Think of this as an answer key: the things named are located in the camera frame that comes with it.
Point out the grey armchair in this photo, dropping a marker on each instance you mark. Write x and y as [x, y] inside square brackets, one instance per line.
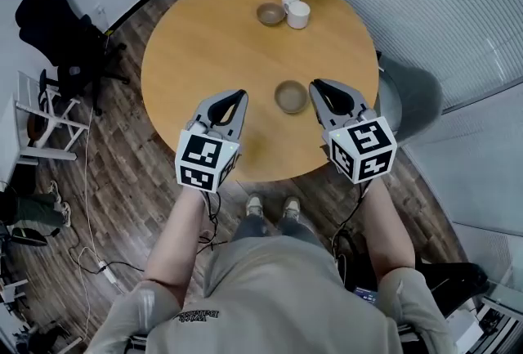
[412, 103]

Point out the black office chair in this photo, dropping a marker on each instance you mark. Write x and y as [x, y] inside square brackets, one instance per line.
[53, 29]
[453, 279]

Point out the brown ball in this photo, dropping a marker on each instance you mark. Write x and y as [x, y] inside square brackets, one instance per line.
[34, 127]

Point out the white mug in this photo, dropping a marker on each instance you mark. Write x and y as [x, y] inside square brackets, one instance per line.
[298, 15]

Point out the white window blinds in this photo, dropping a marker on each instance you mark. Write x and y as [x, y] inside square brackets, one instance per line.
[429, 17]

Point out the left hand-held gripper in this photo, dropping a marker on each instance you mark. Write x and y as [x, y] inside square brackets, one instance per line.
[200, 152]

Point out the person's shoe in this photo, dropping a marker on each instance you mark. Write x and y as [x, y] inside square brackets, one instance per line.
[292, 207]
[66, 213]
[255, 205]
[54, 189]

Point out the white desk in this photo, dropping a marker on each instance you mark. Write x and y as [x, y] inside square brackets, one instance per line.
[45, 154]

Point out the black oval object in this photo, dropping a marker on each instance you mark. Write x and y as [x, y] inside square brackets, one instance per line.
[28, 236]

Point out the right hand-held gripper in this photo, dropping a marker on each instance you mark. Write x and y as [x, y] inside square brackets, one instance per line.
[367, 140]

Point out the person's grey t-shirt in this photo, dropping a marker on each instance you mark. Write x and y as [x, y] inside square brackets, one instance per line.
[278, 303]

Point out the white box appliance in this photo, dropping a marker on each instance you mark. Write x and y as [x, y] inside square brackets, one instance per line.
[466, 328]

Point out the person's right shoe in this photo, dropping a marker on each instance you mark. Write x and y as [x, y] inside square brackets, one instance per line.
[292, 207]

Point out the person's left forearm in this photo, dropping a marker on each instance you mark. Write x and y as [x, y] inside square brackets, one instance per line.
[180, 246]

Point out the white power strip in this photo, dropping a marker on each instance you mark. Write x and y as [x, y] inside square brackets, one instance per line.
[107, 270]

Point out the phone with blue screen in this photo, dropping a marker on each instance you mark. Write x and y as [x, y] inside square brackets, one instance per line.
[365, 295]

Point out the person's right forearm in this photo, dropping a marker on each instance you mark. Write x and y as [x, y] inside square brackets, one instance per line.
[388, 238]

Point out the person's grey-blue trousers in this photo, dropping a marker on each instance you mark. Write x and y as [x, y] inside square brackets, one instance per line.
[261, 227]

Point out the white folding stool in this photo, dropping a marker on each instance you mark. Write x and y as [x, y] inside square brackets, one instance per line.
[61, 123]

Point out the person's left shoe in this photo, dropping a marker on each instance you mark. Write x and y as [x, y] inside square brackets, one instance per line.
[255, 205]

